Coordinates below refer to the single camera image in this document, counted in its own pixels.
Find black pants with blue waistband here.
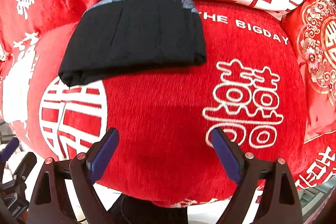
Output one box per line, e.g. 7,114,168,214
58,0,206,87

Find operator black trousers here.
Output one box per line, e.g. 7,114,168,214
108,194,189,224

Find red bedspread with white characters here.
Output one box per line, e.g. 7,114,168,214
1,0,335,206

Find red embroidered pillow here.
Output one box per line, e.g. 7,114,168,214
281,0,335,143

